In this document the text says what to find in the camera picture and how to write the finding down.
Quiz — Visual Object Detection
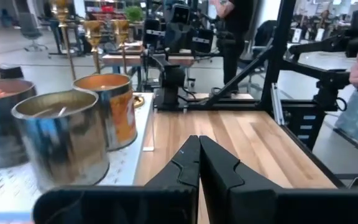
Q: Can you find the grey office chair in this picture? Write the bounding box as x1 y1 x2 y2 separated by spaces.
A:
17 11 48 53

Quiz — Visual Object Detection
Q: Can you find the wooden background table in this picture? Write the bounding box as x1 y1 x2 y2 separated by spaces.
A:
101 53 196 68

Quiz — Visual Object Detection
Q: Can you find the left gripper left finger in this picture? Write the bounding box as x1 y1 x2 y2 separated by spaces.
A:
32 135 201 224

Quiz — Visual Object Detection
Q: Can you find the black aluminium rig frame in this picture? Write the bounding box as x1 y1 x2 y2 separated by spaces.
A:
185 0 358 190

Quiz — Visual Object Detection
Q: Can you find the white perforated shelf riser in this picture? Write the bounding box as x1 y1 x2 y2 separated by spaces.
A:
0 91 155 215

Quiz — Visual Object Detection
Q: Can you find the brass candlestick holder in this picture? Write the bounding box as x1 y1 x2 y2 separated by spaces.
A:
111 19 145 109
50 0 78 81
83 19 104 75

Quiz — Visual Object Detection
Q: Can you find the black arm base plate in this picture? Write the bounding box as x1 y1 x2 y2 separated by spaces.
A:
153 88 198 112

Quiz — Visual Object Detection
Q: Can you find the black background robot rig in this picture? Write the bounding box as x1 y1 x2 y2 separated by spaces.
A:
141 0 216 55

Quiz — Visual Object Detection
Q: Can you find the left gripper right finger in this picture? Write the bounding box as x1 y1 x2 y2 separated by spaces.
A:
200 136 358 224

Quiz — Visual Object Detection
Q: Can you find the silver candle tin floral label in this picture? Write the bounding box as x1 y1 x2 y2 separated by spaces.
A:
11 89 111 192

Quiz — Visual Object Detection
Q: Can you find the small green plant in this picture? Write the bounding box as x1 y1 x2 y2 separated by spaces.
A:
124 5 145 23

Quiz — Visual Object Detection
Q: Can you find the black office chair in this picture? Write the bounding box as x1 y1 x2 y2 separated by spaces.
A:
237 19 276 94

